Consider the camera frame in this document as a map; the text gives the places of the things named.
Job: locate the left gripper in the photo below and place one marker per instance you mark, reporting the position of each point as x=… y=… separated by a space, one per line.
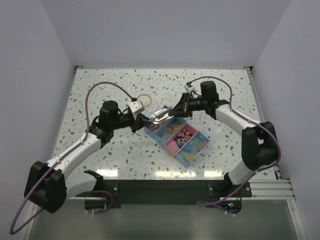
x=140 y=121

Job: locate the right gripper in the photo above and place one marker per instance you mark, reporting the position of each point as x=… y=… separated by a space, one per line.
x=183 y=109

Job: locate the purple candy box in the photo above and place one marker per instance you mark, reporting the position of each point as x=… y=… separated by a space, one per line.
x=151 y=129

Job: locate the metal scoop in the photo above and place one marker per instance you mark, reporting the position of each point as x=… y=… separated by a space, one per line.
x=161 y=116

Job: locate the pink candy box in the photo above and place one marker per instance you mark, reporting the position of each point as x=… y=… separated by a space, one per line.
x=179 y=139

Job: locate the light blue candy box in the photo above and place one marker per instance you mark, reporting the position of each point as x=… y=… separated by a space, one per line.
x=192 y=149

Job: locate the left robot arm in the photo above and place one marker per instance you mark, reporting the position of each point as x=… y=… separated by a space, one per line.
x=46 y=184

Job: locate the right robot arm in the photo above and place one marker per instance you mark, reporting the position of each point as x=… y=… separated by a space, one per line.
x=260 y=148

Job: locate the clear plastic jar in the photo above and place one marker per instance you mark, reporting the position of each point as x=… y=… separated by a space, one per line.
x=155 y=106

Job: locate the gold jar lid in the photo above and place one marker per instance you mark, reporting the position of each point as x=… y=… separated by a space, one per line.
x=145 y=99

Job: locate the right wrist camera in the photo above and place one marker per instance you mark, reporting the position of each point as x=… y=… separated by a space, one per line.
x=189 y=87

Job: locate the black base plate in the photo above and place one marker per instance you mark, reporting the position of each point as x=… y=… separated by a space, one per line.
x=208 y=193

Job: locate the aluminium frame rail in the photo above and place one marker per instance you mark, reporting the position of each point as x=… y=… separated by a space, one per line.
x=280 y=190

